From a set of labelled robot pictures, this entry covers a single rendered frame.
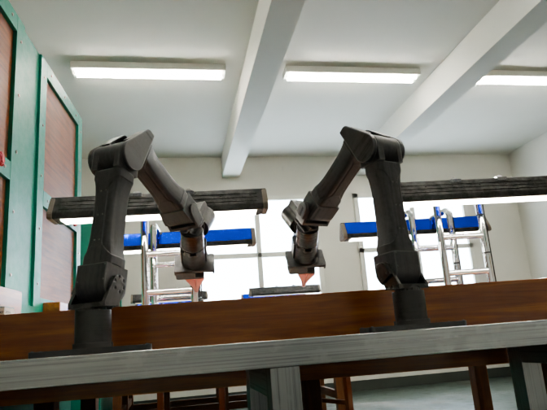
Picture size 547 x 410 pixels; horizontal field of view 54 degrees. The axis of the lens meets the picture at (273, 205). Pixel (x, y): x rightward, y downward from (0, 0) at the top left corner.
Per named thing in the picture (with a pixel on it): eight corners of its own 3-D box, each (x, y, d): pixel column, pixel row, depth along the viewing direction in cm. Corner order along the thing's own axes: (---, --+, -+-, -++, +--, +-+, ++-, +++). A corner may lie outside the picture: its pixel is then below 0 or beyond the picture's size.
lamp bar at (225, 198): (269, 208, 155) (267, 184, 157) (45, 219, 148) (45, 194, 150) (267, 214, 163) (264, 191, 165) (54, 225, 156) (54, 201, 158)
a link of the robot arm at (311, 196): (293, 207, 136) (352, 110, 118) (321, 209, 141) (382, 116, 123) (311, 243, 128) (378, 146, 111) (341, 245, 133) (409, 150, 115)
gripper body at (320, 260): (284, 255, 146) (285, 234, 142) (321, 254, 147) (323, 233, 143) (287, 272, 141) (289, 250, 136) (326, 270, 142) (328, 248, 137)
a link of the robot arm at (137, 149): (173, 213, 135) (103, 123, 114) (205, 207, 132) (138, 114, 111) (161, 252, 127) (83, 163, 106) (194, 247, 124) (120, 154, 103)
